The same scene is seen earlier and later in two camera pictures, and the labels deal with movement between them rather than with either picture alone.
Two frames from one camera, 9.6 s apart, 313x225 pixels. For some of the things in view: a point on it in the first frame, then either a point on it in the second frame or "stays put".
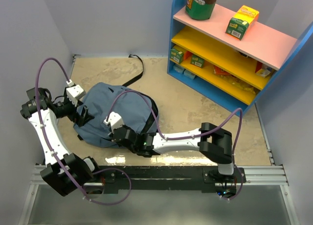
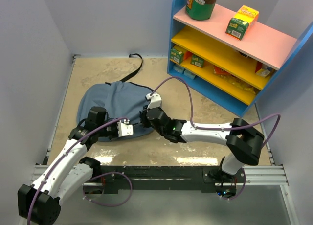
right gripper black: [125, 126] to [145, 123]
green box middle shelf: [197, 61] stays put
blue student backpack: [135, 113] stays put
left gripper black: [79, 120] to [116, 134]
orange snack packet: [218, 70] stays put
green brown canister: [200, 4] stays put
